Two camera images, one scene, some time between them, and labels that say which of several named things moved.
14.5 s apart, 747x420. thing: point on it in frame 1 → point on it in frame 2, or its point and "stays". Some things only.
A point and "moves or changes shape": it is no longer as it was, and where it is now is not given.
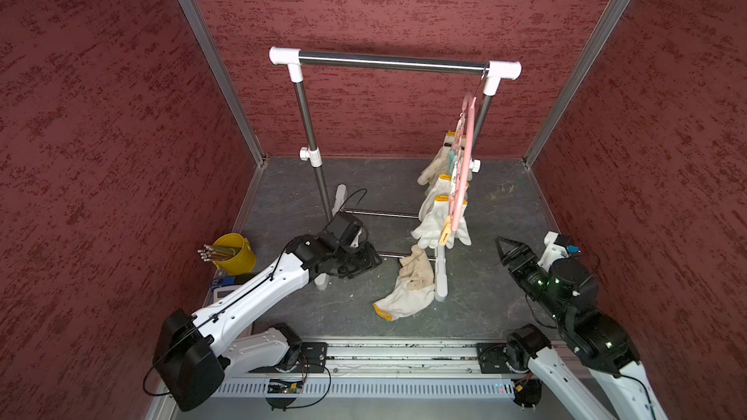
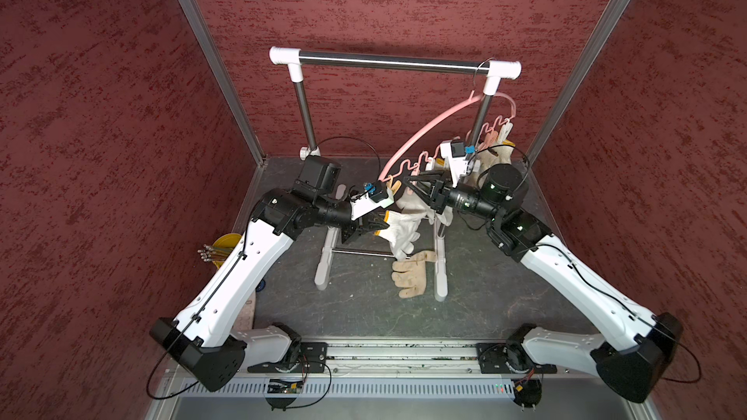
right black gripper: x=520 y=251 → x=439 y=193
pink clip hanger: x=462 y=155 → x=497 y=131
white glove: x=430 y=229 → x=408 y=202
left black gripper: x=368 y=261 → x=351 y=229
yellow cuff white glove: x=439 y=166 moves or changes shape
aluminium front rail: x=404 y=359 stays
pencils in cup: x=214 y=253 stays
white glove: x=404 y=300 → x=401 y=231
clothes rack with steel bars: x=293 y=58 stays
